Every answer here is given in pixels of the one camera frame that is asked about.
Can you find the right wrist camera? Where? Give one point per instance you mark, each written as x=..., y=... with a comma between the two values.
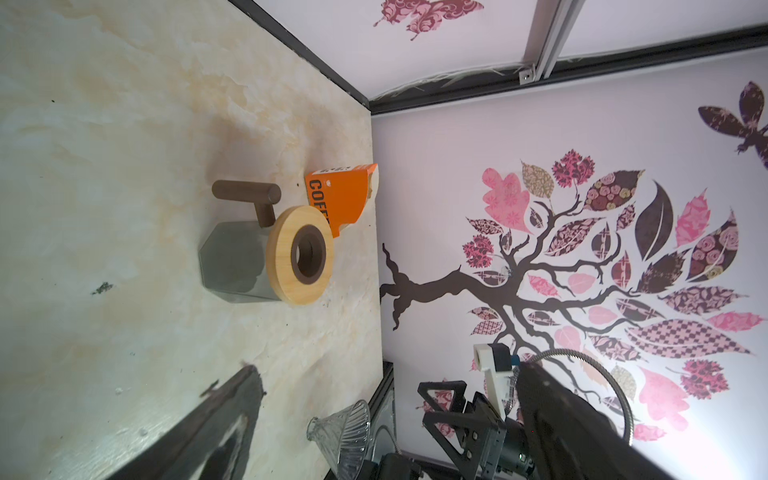
x=496, y=363

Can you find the grey glass measuring cup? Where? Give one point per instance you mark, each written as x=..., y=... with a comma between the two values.
x=233, y=257

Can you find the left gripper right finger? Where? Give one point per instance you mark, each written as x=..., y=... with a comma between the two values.
x=568, y=438

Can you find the grey glass dripper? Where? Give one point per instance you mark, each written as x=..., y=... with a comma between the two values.
x=342, y=438

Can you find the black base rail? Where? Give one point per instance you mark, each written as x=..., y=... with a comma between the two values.
x=383, y=433

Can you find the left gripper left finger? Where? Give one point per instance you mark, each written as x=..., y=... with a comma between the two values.
x=211, y=442

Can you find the rear aluminium rail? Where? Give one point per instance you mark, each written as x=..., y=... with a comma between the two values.
x=550, y=28

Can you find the orange coffee filter pack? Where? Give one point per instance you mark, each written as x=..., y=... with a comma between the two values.
x=342, y=194

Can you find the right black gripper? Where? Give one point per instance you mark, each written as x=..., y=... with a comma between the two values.
x=479, y=443

